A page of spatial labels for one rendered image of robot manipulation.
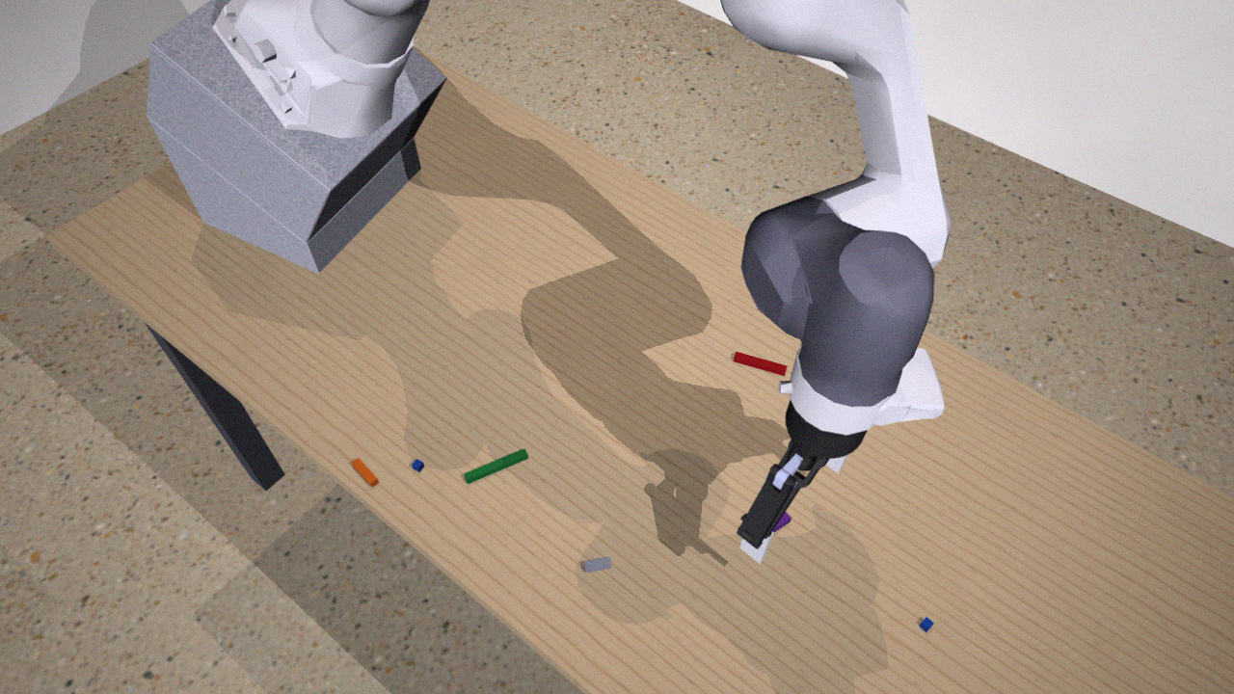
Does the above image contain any orange rod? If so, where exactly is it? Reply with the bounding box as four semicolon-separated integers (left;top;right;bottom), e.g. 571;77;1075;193
352;458;379;488

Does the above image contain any red rod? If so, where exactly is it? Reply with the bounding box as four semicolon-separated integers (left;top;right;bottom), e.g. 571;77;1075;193
734;352;787;375

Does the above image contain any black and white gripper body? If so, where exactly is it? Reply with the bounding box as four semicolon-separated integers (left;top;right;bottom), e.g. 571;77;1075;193
786;400;868;470

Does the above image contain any green rod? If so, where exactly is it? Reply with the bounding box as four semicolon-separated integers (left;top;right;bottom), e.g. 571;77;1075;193
464;449;528;484

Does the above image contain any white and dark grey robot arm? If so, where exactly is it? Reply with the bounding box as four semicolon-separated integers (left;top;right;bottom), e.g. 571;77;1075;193
212;0;951;435

